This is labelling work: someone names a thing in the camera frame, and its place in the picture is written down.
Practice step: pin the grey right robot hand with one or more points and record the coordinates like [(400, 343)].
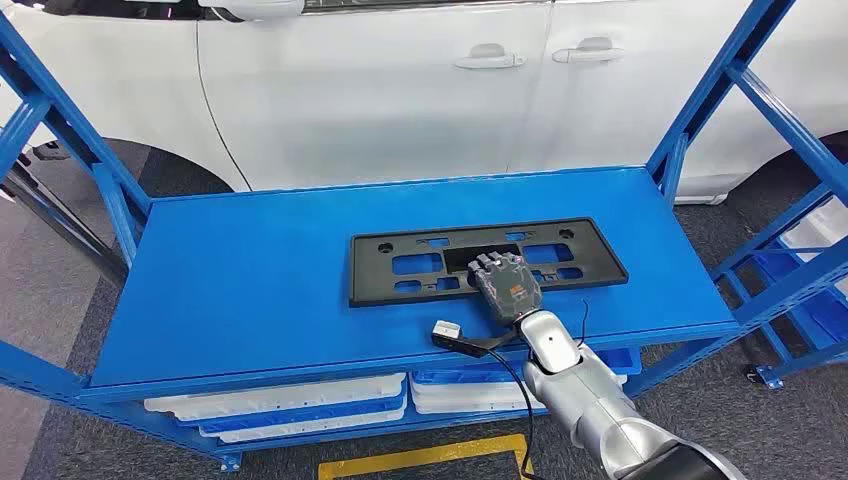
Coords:
[(507, 288)]

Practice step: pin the black plastic plate bracket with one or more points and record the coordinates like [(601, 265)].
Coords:
[(371, 278)]

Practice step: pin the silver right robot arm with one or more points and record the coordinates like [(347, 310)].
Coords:
[(596, 404)]

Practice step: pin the blue plastic bin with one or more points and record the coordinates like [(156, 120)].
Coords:
[(464, 376), (298, 417), (821, 318)]

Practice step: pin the yellow floor tape square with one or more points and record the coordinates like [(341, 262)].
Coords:
[(411, 458)]

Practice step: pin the white car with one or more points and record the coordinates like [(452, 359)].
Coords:
[(364, 99)]

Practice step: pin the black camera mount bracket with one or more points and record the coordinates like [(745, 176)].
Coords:
[(474, 346)]

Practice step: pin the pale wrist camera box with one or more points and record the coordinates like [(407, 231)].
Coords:
[(447, 328)]

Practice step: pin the dark metal frame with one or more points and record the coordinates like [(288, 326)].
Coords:
[(66, 225)]

